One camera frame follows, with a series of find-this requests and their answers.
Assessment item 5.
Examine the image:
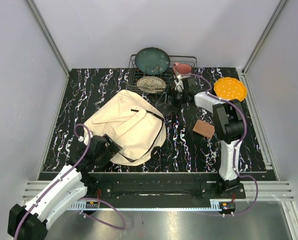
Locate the cream canvas student bag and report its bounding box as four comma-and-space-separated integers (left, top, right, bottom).
84, 90, 166, 167

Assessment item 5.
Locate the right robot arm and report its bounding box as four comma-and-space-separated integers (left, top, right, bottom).
163, 74, 247, 198

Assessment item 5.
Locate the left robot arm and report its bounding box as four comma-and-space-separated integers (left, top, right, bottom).
7, 135, 122, 240

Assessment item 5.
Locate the patterned beige small plate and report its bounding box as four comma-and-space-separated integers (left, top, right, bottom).
136, 76, 167, 94

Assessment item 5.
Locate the pink patterned mug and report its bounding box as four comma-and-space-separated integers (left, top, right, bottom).
173, 62, 192, 78

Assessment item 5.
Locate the dark green ceramic plate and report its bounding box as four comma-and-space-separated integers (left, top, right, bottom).
135, 47, 170, 75

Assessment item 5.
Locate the orange dotted plate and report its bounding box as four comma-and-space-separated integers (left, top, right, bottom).
213, 77, 247, 102

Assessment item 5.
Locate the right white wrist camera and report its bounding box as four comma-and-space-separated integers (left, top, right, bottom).
174, 75, 184, 93

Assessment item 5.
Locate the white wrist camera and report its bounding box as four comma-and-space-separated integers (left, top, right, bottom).
174, 75, 184, 93
78, 135, 92, 146

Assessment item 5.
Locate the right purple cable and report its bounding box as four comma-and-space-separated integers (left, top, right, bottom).
181, 73, 259, 217

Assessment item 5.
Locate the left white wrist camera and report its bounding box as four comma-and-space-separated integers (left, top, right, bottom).
78, 135, 92, 146

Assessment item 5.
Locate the black wire dish rack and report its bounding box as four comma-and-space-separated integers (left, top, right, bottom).
126, 54, 198, 95

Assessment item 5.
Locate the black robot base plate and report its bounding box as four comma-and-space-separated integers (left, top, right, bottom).
91, 172, 246, 210

